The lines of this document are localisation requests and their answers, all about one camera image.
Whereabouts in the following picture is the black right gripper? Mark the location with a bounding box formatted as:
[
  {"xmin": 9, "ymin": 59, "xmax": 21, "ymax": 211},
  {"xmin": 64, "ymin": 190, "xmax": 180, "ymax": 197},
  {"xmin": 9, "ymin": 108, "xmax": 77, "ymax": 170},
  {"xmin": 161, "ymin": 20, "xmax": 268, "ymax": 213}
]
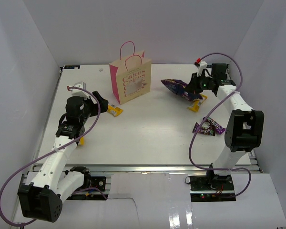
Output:
[{"xmin": 184, "ymin": 72, "xmax": 214, "ymax": 95}]

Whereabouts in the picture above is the purple blue candy bag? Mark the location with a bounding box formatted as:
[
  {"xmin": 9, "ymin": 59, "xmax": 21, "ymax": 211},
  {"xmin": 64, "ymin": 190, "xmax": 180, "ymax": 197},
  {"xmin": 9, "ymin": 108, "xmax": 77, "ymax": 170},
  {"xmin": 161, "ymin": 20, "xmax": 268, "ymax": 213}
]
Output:
[{"xmin": 161, "ymin": 79, "xmax": 202, "ymax": 102}]

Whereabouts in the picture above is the paper bag with pink handles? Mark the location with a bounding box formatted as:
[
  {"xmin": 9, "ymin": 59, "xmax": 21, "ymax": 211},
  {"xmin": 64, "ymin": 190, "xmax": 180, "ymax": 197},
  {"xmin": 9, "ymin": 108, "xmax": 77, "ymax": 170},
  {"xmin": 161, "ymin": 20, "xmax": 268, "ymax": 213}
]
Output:
[{"xmin": 109, "ymin": 41, "xmax": 152, "ymax": 105}]

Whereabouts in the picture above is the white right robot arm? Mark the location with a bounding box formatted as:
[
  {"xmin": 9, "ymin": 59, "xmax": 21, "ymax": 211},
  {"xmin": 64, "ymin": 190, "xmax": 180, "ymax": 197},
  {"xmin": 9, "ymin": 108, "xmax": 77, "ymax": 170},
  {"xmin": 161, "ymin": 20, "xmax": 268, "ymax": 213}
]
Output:
[{"xmin": 185, "ymin": 60, "xmax": 264, "ymax": 190}]

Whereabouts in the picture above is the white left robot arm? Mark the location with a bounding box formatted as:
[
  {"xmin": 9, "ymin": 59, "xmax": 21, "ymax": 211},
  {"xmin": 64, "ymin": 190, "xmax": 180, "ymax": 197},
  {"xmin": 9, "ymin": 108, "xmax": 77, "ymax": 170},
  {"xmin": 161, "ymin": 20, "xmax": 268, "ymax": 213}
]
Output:
[{"xmin": 18, "ymin": 87, "xmax": 108, "ymax": 222}]

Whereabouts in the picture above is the yellow snack bar centre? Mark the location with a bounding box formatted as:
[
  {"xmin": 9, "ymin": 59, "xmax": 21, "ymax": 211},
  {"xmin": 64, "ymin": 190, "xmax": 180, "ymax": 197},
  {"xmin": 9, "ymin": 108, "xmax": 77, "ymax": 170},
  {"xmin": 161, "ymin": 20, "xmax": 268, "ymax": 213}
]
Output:
[{"xmin": 107, "ymin": 104, "xmax": 123, "ymax": 117}]

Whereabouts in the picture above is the yellow snack bar right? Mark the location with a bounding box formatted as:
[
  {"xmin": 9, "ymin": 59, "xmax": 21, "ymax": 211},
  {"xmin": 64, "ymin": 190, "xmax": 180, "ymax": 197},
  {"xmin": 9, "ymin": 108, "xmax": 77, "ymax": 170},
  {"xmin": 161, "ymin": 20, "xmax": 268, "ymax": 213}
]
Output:
[{"xmin": 187, "ymin": 94, "xmax": 208, "ymax": 112}]

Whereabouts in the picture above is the purple chocolate pack lower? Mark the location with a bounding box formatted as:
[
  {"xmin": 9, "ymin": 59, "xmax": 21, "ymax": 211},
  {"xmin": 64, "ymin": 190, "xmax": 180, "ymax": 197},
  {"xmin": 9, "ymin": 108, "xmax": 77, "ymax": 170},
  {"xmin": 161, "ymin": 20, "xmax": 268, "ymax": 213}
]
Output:
[{"xmin": 198, "ymin": 123, "xmax": 216, "ymax": 136}]

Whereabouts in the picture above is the purple chocolate pack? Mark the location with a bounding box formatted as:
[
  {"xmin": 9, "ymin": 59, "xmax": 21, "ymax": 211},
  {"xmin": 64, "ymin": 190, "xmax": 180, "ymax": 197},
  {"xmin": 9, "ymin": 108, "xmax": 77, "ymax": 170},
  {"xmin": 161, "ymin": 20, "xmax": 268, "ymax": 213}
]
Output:
[
  {"xmin": 205, "ymin": 117, "xmax": 226, "ymax": 135},
  {"xmin": 198, "ymin": 123, "xmax": 216, "ymax": 136}
]

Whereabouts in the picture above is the purple chocolate pack upper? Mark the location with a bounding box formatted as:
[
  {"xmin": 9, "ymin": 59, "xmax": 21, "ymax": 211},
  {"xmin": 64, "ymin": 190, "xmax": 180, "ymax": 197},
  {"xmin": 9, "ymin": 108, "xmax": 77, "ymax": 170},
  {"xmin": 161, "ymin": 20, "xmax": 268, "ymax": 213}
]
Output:
[{"xmin": 205, "ymin": 117, "xmax": 226, "ymax": 135}]

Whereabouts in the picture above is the blue label left corner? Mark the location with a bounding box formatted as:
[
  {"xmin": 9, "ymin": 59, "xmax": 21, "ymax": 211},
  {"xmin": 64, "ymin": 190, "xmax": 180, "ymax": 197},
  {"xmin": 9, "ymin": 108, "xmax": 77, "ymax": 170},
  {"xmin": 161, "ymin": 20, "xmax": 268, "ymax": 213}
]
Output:
[{"xmin": 63, "ymin": 65, "xmax": 81, "ymax": 70}]

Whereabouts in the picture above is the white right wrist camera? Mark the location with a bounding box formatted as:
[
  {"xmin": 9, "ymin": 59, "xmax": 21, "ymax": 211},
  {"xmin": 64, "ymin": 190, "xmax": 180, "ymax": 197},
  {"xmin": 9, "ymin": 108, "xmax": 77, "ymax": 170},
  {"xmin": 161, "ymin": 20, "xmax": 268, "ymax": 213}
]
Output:
[{"xmin": 194, "ymin": 58, "xmax": 207, "ymax": 76}]

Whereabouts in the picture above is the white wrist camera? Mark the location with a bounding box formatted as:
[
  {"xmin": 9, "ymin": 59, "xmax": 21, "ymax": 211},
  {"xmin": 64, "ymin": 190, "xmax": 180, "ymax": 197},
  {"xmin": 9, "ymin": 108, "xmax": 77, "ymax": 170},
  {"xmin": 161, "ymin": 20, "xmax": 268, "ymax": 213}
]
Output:
[
  {"xmin": 194, "ymin": 58, "xmax": 207, "ymax": 76},
  {"xmin": 67, "ymin": 81, "xmax": 89, "ymax": 98}
]

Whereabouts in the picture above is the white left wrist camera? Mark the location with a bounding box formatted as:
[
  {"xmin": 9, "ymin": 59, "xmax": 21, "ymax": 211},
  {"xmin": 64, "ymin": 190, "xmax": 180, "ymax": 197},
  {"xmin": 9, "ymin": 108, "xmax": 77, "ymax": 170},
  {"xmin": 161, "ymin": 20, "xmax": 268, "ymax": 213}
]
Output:
[{"xmin": 67, "ymin": 81, "xmax": 89, "ymax": 98}]

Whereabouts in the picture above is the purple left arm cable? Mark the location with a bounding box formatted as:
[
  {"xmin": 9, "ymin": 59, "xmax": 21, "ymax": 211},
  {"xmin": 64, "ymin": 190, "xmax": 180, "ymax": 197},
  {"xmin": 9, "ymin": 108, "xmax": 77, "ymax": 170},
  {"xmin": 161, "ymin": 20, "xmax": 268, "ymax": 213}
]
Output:
[{"xmin": 0, "ymin": 86, "xmax": 109, "ymax": 226}]

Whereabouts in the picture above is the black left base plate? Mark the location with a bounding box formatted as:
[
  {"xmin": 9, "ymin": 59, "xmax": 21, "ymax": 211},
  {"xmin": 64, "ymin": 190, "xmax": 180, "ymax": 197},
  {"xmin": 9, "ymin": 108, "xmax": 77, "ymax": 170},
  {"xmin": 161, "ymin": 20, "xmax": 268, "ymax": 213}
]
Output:
[{"xmin": 67, "ymin": 176, "xmax": 108, "ymax": 201}]

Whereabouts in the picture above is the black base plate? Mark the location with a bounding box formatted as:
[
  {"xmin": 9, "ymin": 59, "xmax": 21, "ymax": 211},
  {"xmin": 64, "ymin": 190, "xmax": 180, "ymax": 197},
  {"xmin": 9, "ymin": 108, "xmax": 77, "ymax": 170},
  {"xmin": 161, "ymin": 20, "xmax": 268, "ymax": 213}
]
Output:
[
  {"xmin": 184, "ymin": 176, "xmax": 236, "ymax": 203},
  {"xmin": 67, "ymin": 176, "xmax": 108, "ymax": 201}
]

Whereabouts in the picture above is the aluminium front rail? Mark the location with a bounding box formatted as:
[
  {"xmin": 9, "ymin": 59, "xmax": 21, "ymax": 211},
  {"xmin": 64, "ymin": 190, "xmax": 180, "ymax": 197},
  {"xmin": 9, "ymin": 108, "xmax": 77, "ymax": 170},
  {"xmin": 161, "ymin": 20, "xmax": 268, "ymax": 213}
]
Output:
[{"xmin": 32, "ymin": 164, "xmax": 260, "ymax": 174}]

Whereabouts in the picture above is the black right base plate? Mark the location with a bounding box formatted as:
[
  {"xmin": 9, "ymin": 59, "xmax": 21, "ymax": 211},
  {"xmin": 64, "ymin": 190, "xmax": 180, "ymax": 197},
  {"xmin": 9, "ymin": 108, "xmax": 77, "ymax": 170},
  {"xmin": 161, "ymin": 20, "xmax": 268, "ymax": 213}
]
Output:
[{"xmin": 184, "ymin": 176, "xmax": 236, "ymax": 203}]

